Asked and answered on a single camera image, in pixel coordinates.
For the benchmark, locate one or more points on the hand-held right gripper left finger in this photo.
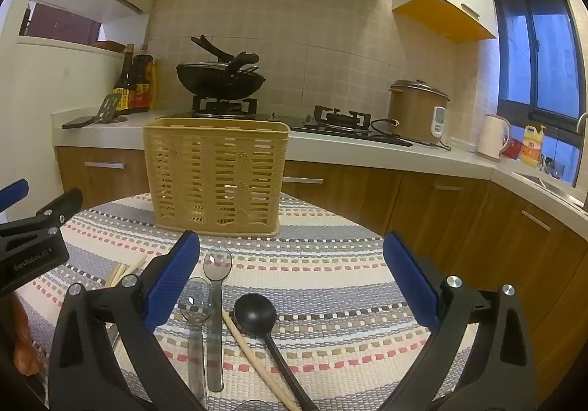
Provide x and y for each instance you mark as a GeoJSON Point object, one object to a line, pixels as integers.
{"type": "Point", "coordinates": [175, 282]}

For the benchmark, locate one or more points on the white kitchen counter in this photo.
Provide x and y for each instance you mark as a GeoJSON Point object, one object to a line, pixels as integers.
{"type": "Point", "coordinates": [367, 151]}

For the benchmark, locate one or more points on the steel faucet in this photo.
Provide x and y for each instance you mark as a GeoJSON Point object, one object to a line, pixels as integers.
{"type": "Point", "coordinates": [582, 121]}

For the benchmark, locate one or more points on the black wok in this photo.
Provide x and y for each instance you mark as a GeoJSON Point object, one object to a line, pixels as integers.
{"type": "Point", "coordinates": [216, 82]}

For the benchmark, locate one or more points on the black cooking utensil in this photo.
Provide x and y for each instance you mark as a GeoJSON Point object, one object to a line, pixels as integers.
{"type": "Point", "coordinates": [212, 48]}

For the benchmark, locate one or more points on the person's left hand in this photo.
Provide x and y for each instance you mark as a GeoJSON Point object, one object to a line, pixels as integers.
{"type": "Point", "coordinates": [25, 349]}

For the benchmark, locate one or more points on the black burner grate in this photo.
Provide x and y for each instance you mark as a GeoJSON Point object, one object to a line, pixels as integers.
{"type": "Point", "coordinates": [224, 105]}
{"type": "Point", "coordinates": [342, 117]}

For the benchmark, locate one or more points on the wooden base cabinets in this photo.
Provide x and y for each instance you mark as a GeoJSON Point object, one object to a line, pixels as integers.
{"type": "Point", "coordinates": [441, 213]}

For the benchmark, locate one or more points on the striped woven table mat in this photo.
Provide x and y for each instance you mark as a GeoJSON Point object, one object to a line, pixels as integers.
{"type": "Point", "coordinates": [330, 264]}

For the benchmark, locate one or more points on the yellow detergent bottle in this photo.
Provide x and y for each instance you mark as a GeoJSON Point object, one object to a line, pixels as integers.
{"type": "Point", "coordinates": [532, 147]}

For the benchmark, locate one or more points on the yellow oil bottle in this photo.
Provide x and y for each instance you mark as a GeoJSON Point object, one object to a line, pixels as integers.
{"type": "Point", "coordinates": [153, 89]}

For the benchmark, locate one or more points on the clear plastic spoon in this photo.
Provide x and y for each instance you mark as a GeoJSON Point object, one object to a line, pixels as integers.
{"type": "Point", "coordinates": [217, 266]}
{"type": "Point", "coordinates": [195, 300]}

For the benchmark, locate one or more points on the black plastic ladle spoon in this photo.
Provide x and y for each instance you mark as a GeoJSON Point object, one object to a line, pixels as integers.
{"type": "Point", "coordinates": [254, 312]}

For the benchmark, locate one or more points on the brown rice cooker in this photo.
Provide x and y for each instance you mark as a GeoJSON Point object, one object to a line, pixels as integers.
{"type": "Point", "coordinates": [413, 114]}

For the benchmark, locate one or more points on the dark soy sauce bottle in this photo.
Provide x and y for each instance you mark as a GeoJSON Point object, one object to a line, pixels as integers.
{"type": "Point", "coordinates": [123, 89]}

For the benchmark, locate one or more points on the beige plastic utensil basket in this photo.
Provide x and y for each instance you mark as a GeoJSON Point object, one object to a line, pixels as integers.
{"type": "Point", "coordinates": [216, 176]}

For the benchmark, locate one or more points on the wooden chopstick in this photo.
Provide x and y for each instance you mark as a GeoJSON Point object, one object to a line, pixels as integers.
{"type": "Point", "coordinates": [115, 275]}
{"type": "Point", "coordinates": [134, 267]}
{"type": "Point", "coordinates": [257, 358]}

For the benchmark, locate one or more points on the dark framed window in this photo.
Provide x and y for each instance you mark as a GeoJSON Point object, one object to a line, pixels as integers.
{"type": "Point", "coordinates": [537, 57]}

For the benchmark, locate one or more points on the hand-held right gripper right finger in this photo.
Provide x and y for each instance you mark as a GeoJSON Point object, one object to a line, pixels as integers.
{"type": "Point", "coordinates": [409, 280]}

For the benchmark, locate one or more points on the white mug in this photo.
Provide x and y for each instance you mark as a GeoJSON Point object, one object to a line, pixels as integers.
{"type": "Point", "coordinates": [491, 137]}

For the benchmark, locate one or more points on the red cup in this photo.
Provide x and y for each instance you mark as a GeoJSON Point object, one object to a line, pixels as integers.
{"type": "Point", "coordinates": [514, 149]}

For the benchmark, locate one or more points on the dark sauce bottle red label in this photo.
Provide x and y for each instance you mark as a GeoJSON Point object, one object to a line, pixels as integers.
{"type": "Point", "coordinates": [141, 89]}

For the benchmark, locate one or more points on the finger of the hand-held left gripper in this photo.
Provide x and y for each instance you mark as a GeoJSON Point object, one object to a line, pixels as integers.
{"type": "Point", "coordinates": [43, 219]}
{"type": "Point", "coordinates": [13, 194]}

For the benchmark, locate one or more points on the steel sink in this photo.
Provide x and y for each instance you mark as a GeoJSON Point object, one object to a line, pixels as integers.
{"type": "Point", "coordinates": [551, 186]}

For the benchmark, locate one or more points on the black glass gas stove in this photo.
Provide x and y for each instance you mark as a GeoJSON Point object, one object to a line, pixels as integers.
{"type": "Point", "coordinates": [294, 124]}

